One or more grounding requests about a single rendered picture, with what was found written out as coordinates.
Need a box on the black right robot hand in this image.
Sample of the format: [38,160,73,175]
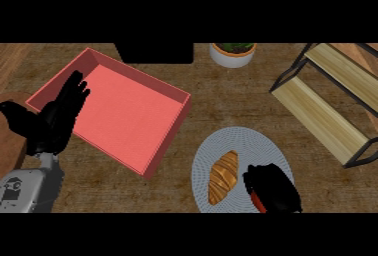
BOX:
[243,163,305,214]

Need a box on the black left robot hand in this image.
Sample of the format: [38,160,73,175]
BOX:
[0,70,92,157]

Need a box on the grey round placemat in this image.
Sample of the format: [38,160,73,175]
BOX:
[191,126,298,214]

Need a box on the wooden tiered shelf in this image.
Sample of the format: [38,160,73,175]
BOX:
[269,42,378,169]

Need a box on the brown croissant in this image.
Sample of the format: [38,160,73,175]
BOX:
[207,150,241,206]

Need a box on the red square tray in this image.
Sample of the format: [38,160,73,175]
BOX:
[26,47,193,181]

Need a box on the black box appliance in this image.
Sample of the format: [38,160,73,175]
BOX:
[114,42,197,65]

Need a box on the white potted plant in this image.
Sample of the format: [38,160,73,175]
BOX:
[209,42,259,69]

